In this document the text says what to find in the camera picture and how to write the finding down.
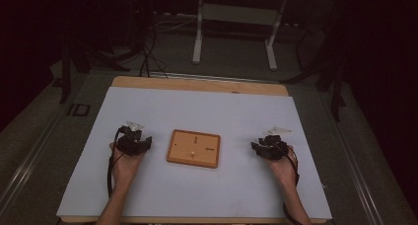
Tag white metal desk frame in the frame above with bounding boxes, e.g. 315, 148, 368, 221
191, 0, 290, 72

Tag white floor cable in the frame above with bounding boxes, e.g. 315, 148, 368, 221
154, 18, 199, 34

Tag black floor cables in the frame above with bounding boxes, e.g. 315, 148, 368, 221
139, 19, 170, 79

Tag metal floor rail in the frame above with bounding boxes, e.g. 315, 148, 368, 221
0, 111, 65, 214
319, 92, 386, 225
149, 71, 281, 85

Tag person's right hand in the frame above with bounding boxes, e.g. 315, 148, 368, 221
266, 145, 299, 190

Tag dark metal stand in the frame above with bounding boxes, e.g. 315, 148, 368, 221
58, 37, 132, 105
282, 21, 350, 122

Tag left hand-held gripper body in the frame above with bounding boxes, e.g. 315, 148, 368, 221
115, 120, 146, 158

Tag black floor box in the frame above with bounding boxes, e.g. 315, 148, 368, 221
67, 103, 92, 117

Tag person's left hand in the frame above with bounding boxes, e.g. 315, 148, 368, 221
109, 142, 146, 188

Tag white paper sheet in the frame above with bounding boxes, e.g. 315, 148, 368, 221
56, 86, 333, 220

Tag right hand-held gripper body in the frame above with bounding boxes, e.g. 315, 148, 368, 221
260, 125, 293, 161

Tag square wooden peg board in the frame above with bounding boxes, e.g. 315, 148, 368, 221
166, 128, 222, 170

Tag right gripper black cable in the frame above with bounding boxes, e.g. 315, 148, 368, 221
282, 145, 305, 225

